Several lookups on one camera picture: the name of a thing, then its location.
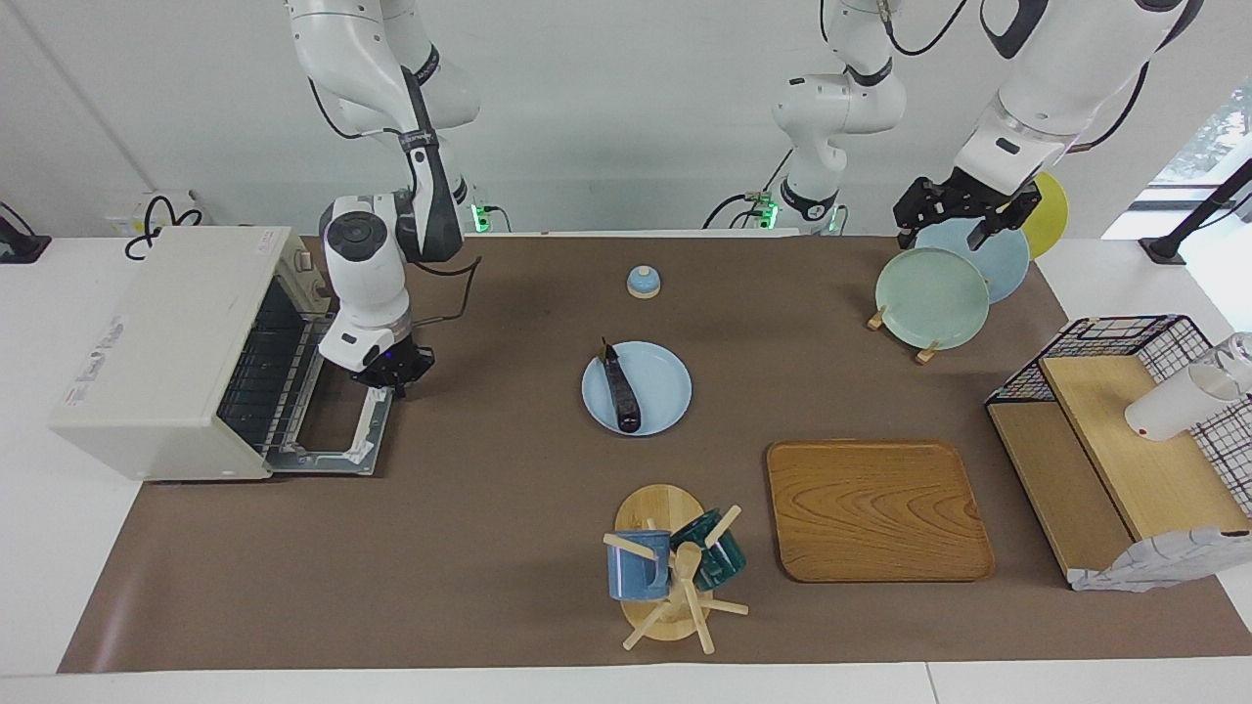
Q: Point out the cream toaster oven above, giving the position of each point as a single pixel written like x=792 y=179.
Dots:
x=156 y=362

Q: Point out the small blue wooden-knob bell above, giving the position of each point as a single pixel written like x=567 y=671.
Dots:
x=644 y=284

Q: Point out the dark green mug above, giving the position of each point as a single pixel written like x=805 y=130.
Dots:
x=719 y=562

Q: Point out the dark purple eggplant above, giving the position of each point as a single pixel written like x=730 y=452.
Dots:
x=622 y=396

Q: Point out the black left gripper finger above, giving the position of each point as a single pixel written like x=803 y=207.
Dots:
x=982 y=233
x=914 y=220

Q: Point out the wooden serving tray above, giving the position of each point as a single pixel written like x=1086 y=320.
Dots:
x=875 y=508

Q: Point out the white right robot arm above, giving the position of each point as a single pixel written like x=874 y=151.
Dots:
x=367 y=284

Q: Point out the blue mug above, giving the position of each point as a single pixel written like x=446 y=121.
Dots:
x=636 y=577

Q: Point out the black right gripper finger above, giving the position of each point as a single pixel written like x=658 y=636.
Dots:
x=377 y=386
x=403 y=388

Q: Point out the pale green plate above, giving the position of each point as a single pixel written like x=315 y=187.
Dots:
x=929 y=298

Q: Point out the wooden two-step shelf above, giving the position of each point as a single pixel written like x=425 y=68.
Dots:
x=1154 y=479

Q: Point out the black angled stand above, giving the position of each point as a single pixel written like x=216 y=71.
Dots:
x=1164 y=249

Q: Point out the brown table mat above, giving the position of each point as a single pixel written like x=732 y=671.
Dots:
x=489 y=548

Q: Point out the toaster oven door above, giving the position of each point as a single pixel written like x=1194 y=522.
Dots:
x=323 y=460

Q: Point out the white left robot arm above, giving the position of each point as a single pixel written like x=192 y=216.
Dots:
x=841 y=103

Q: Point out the wooden plate rack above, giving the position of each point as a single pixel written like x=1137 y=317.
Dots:
x=927 y=354

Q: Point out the clear glass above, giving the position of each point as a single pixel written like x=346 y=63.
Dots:
x=1240 y=354

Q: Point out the white cup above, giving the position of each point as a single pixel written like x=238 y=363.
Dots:
x=1169 y=406

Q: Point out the yellow plate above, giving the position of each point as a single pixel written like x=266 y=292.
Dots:
x=1051 y=215

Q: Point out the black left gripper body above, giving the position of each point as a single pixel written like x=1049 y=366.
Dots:
x=978 y=200

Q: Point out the wooden mug tree stand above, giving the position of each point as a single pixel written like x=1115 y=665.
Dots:
x=657 y=508

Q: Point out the metal oven rack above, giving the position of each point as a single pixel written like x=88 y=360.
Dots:
x=264 y=381

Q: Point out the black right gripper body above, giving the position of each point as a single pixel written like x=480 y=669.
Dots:
x=396 y=362

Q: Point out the white grey patterned cloth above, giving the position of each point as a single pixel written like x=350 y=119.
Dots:
x=1154 y=562

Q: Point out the white wall outlet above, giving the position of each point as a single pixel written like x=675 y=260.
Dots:
x=122 y=220

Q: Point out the light blue plate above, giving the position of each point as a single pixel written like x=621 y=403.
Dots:
x=1007 y=264
x=660 y=386

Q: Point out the window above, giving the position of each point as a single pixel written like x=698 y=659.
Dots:
x=1213 y=137

